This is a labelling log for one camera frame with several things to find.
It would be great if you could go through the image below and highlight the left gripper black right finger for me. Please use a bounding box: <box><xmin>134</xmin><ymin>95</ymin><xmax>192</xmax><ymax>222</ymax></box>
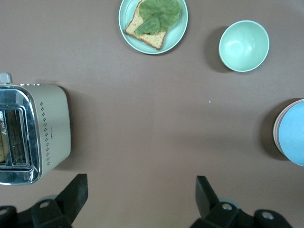
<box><xmin>190</xmin><ymin>175</ymin><xmax>294</xmax><ymax>228</ymax></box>

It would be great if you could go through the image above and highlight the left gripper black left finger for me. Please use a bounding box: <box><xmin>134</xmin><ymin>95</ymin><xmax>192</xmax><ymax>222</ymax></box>
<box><xmin>0</xmin><ymin>173</ymin><xmax>88</xmax><ymax>228</ymax></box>

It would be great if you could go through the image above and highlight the blue plate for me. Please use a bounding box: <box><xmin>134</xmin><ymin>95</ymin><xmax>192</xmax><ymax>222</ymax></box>
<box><xmin>277</xmin><ymin>101</ymin><xmax>304</xmax><ymax>167</ymax></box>

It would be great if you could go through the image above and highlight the beige chrome toaster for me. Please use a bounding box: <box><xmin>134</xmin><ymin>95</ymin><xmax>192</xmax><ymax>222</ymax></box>
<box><xmin>0</xmin><ymin>72</ymin><xmax>72</xmax><ymax>186</ymax></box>

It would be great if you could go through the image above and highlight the dark brown bread slice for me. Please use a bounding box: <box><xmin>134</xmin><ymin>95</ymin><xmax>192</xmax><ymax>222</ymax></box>
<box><xmin>0</xmin><ymin>134</ymin><xmax>7</xmax><ymax>163</ymax></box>

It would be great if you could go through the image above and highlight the brown table mat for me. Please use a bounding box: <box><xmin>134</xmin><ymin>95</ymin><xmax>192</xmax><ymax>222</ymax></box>
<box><xmin>0</xmin><ymin>0</ymin><xmax>304</xmax><ymax>228</ymax></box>

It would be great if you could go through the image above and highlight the green bowl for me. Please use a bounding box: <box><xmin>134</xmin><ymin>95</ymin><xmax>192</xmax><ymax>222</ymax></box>
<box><xmin>218</xmin><ymin>20</ymin><xmax>270</xmax><ymax>73</ymax></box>

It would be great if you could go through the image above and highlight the green plate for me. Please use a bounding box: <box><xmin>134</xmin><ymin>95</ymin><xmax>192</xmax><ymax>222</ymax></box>
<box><xmin>118</xmin><ymin>0</ymin><xmax>189</xmax><ymax>55</ymax></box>

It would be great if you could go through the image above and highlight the light bread slice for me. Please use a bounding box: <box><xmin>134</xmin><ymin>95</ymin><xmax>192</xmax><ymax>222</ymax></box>
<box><xmin>124</xmin><ymin>0</ymin><xmax>171</xmax><ymax>51</ymax></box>

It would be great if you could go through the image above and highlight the green lettuce leaf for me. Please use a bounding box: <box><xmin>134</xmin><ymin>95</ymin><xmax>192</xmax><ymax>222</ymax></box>
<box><xmin>134</xmin><ymin>0</ymin><xmax>182</xmax><ymax>36</ymax></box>

